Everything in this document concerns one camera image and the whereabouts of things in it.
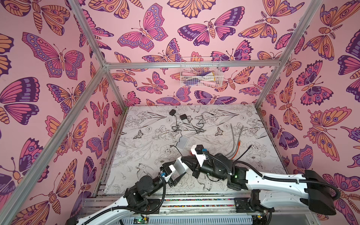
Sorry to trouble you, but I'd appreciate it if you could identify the white wire basket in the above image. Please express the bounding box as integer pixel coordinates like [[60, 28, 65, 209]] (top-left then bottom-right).
[[179, 57, 224, 89]]

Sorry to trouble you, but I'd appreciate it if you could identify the grey ethernet cable left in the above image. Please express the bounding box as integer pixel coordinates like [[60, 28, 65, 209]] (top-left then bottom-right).
[[224, 123, 237, 159]]

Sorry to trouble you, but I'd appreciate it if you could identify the grey ethernet cable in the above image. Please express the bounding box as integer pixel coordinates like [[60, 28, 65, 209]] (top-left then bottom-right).
[[224, 123, 237, 159], [229, 126, 244, 159]]

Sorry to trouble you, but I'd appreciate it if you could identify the black ethernet cable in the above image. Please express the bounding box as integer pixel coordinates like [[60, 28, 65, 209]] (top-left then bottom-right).
[[233, 145, 252, 163]]

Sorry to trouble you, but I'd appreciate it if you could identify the black power adapter left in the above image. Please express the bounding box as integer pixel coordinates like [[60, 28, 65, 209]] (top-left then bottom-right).
[[169, 109, 176, 116]]

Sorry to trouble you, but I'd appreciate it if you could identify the thin black power cable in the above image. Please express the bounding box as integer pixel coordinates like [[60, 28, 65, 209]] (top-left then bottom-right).
[[184, 112, 216, 134], [169, 115, 186, 158]]

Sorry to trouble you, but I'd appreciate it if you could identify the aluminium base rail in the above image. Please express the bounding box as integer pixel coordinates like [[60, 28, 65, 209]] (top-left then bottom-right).
[[78, 191, 299, 225]]

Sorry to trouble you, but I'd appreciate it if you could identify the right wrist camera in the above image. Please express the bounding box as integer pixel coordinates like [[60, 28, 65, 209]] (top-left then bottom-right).
[[191, 144, 209, 167]]

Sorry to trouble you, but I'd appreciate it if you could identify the black power adapter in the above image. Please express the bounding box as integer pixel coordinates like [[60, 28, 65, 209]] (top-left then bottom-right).
[[169, 109, 176, 116], [180, 114, 188, 121]]

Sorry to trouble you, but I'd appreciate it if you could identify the black power adapter right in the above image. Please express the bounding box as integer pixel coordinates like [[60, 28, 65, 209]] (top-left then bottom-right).
[[180, 114, 188, 121]]

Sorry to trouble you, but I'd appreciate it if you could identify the grey ethernet cable right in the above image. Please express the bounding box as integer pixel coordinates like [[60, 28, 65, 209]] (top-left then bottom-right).
[[229, 126, 244, 159]]

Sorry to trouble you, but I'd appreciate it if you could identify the white network switch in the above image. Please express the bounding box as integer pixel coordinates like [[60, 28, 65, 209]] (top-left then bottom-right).
[[173, 157, 190, 175], [176, 136, 189, 150]]

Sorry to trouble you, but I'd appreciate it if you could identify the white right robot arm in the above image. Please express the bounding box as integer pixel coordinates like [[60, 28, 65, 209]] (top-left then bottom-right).
[[174, 149, 340, 215]]

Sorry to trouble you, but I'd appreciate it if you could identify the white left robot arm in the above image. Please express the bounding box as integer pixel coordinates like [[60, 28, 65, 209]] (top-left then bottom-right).
[[66, 159, 189, 225]]

